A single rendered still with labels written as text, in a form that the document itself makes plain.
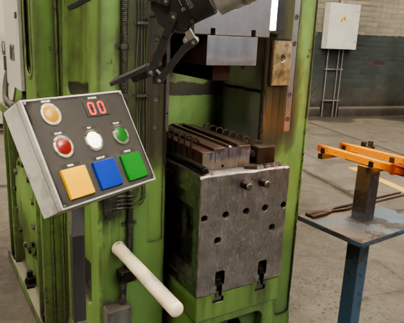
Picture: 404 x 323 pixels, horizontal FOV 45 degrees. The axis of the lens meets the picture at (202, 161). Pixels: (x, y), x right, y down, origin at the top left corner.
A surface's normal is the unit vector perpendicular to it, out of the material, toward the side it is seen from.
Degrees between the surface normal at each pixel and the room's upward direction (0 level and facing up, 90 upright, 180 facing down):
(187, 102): 90
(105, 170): 60
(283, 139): 90
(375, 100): 91
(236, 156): 90
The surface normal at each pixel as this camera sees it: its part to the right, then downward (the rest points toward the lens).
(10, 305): 0.04, -0.97
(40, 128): 0.74, -0.33
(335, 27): 0.33, 0.26
